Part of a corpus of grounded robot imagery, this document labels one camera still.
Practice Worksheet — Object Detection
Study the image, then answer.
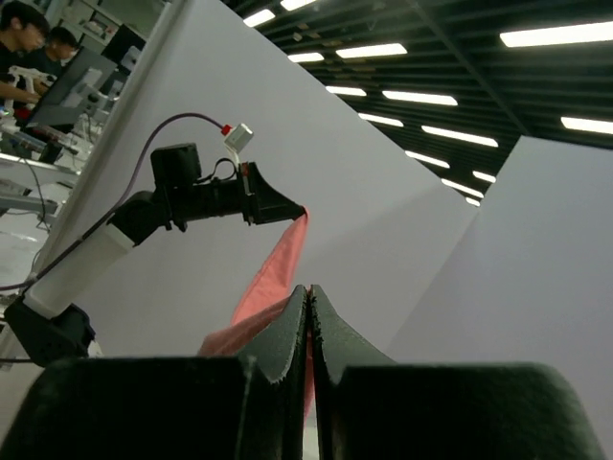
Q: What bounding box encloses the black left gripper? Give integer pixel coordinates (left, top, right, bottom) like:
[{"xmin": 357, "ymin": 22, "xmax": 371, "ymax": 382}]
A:
[{"xmin": 150, "ymin": 144, "xmax": 307, "ymax": 231}]

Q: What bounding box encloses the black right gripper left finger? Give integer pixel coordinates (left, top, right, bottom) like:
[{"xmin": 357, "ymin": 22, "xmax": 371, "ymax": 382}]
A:
[{"xmin": 1, "ymin": 286, "xmax": 307, "ymax": 459}]

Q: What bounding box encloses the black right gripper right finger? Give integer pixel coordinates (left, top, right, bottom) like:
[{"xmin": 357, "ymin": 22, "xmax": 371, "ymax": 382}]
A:
[{"xmin": 308, "ymin": 286, "xmax": 604, "ymax": 459}]

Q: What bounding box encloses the pink t shirt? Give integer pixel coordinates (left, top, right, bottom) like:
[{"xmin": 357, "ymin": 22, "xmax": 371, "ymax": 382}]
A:
[{"xmin": 198, "ymin": 204, "xmax": 317, "ymax": 427}]

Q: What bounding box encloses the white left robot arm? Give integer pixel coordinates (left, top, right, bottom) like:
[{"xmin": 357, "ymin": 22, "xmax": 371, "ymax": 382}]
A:
[{"xmin": 4, "ymin": 144, "xmax": 307, "ymax": 367}]

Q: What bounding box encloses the grey monitor back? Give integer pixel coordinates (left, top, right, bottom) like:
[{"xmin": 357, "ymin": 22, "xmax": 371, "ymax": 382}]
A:
[{"xmin": 24, "ymin": 48, "xmax": 117, "ymax": 127}]

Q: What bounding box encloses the person in black shirt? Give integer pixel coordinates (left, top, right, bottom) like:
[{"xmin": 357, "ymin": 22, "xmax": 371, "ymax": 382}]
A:
[{"xmin": 1, "ymin": 1, "xmax": 50, "ymax": 106}]

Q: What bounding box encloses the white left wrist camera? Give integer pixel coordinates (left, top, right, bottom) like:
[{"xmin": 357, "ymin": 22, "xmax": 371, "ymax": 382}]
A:
[{"xmin": 221, "ymin": 124, "xmax": 254, "ymax": 154}]

